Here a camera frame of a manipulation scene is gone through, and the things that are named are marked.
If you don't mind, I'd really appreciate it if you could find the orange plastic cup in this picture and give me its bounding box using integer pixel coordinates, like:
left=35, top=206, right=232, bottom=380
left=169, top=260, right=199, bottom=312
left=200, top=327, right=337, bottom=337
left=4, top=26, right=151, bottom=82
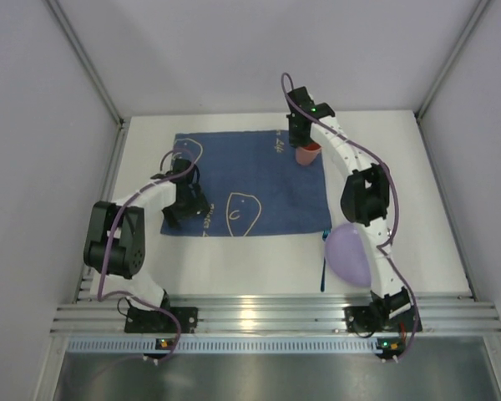
left=295, top=143, right=321, bottom=166

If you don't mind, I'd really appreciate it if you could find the blue cloth placemat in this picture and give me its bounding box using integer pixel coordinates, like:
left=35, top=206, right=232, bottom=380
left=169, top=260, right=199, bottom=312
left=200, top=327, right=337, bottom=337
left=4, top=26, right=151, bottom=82
left=160, top=129, right=331, bottom=237

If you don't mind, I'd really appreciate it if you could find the purple plastic plate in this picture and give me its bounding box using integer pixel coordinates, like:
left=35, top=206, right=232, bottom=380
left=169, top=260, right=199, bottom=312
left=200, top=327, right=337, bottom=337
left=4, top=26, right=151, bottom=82
left=325, top=223, right=372, bottom=288

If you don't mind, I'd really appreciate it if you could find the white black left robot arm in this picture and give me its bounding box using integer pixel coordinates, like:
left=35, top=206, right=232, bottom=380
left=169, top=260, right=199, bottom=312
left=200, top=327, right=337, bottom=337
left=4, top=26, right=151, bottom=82
left=83, top=158, right=210, bottom=316

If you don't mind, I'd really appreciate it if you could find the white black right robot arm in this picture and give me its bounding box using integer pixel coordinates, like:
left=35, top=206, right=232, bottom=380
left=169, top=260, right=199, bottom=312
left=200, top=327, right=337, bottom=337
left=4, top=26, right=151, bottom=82
left=284, top=87, right=420, bottom=334

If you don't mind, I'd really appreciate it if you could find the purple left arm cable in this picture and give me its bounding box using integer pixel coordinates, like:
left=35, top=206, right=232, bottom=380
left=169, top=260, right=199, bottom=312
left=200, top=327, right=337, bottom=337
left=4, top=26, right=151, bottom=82
left=96, top=149, right=193, bottom=364

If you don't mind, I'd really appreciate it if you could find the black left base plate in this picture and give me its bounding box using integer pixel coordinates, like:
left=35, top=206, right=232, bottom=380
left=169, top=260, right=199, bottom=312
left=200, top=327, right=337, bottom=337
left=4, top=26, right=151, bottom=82
left=124, top=307, right=199, bottom=334

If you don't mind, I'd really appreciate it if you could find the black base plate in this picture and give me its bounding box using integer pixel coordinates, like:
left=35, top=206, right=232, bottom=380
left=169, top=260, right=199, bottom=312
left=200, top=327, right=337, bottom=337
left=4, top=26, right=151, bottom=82
left=344, top=306, right=423, bottom=337
left=124, top=307, right=199, bottom=334

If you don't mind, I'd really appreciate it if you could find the perforated metal cable tray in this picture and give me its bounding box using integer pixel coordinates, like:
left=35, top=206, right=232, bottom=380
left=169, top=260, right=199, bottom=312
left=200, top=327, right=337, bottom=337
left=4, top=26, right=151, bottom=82
left=66, top=336, right=406, bottom=356

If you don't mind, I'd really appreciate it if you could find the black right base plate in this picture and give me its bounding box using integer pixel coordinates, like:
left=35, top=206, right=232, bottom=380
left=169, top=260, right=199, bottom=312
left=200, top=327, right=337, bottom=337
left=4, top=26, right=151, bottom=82
left=344, top=306, right=423, bottom=337

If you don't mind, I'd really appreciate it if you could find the right aluminium corner post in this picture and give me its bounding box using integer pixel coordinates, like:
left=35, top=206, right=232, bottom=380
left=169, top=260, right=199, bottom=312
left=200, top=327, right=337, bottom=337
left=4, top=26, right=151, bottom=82
left=412, top=0, right=493, bottom=120

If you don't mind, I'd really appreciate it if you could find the aluminium corner post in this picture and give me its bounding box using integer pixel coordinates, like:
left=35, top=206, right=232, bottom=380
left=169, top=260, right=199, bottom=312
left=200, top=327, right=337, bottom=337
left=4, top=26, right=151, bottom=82
left=41, top=0, right=126, bottom=126
left=412, top=0, right=493, bottom=120

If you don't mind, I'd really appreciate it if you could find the left aluminium corner post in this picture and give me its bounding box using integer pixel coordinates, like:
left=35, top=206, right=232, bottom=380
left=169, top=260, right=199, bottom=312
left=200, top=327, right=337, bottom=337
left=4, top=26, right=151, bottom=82
left=41, top=0, right=126, bottom=126

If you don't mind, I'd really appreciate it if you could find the aluminium mounting rail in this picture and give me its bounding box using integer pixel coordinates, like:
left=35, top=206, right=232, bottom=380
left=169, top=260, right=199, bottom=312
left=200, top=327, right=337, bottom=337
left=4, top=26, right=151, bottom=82
left=50, top=294, right=501, bottom=337

